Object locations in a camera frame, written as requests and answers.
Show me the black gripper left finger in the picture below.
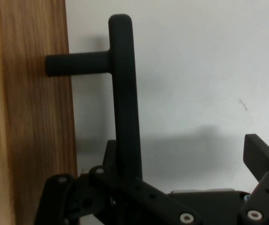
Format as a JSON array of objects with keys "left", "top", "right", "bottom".
[{"left": 34, "top": 139, "right": 204, "bottom": 225}]

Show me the wooden drawer with black handle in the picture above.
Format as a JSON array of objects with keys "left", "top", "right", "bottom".
[{"left": 0, "top": 0, "right": 143, "bottom": 225}]

